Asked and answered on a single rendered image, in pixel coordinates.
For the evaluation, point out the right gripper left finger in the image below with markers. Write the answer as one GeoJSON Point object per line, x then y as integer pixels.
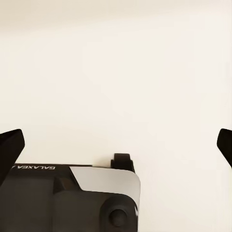
{"type": "Point", "coordinates": [11, 145]}

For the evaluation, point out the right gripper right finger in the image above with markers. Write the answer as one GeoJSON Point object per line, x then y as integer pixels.
{"type": "Point", "coordinates": [224, 143]}

